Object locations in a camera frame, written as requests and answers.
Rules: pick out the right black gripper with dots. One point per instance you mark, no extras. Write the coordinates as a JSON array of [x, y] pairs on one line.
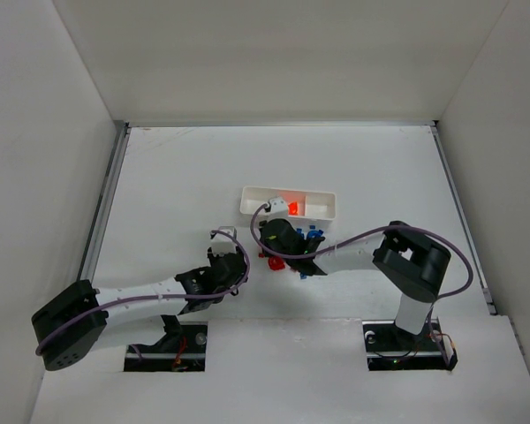
[[269, 227]]

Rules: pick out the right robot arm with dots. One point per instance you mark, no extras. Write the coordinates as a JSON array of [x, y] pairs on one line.
[[413, 262]]

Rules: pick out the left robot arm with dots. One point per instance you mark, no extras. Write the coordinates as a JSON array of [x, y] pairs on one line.
[[82, 318]]

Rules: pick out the orange spiral piece in tray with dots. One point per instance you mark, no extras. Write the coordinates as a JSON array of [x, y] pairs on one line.
[[293, 208]]

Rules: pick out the large blue curved lego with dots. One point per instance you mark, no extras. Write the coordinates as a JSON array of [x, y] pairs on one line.
[[314, 232]]

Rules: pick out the white three-compartment tray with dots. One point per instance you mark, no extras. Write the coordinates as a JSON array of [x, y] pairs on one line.
[[301, 205]]

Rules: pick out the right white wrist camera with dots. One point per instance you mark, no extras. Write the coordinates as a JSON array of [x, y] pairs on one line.
[[277, 208]]

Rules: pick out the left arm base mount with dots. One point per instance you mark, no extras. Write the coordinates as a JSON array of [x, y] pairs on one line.
[[183, 352]]

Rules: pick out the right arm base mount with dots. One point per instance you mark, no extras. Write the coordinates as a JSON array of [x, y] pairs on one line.
[[389, 348]]

